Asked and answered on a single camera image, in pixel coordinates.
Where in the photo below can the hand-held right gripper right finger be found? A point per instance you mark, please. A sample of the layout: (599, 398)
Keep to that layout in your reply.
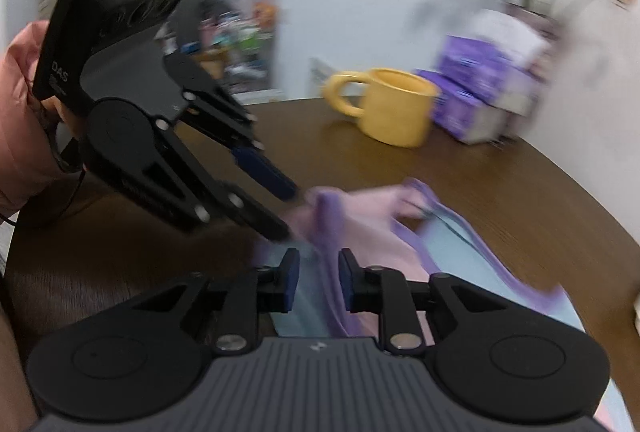
(346, 284)

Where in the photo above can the person's left hand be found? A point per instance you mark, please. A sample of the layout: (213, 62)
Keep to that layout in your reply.
(22, 122)

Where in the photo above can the open purple tissue pack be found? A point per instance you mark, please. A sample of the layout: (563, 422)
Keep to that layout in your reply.
(470, 62)

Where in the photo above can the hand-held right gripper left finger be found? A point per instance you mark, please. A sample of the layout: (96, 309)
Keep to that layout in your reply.
(291, 284)

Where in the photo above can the sealed purple tissue pack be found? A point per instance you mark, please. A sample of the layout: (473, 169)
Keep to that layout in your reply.
(450, 107)

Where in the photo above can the yellow mug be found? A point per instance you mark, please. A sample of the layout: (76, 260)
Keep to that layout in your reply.
(395, 112)

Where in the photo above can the pink and blue mesh top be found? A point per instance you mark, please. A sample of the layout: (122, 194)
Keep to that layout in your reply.
(475, 262)

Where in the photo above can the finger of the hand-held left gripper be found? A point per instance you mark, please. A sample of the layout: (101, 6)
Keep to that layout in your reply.
(170, 182)
(265, 174)

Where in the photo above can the blurred shelf clutter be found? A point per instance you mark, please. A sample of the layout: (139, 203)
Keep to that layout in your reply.
(240, 37)

